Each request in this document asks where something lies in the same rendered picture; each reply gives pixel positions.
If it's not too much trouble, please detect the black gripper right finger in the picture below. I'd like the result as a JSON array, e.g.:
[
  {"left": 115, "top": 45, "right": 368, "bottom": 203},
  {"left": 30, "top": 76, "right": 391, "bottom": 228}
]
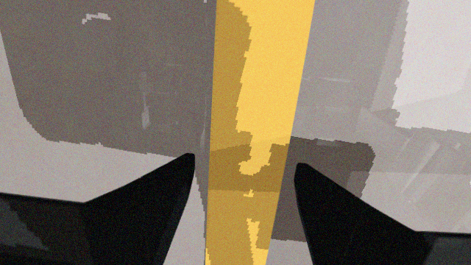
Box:
[{"left": 294, "top": 163, "right": 471, "bottom": 265}]

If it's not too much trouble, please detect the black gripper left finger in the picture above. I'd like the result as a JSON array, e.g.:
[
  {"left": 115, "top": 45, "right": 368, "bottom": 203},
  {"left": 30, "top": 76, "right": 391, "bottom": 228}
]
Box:
[{"left": 0, "top": 153, "right": 195, "bottom": 265}]

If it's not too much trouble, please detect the yellow bar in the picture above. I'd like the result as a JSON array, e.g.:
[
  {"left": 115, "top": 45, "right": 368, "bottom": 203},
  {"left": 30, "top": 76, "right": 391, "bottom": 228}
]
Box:
[{"left": 205, "top": 0, "right": 315, "bottom": 265}]

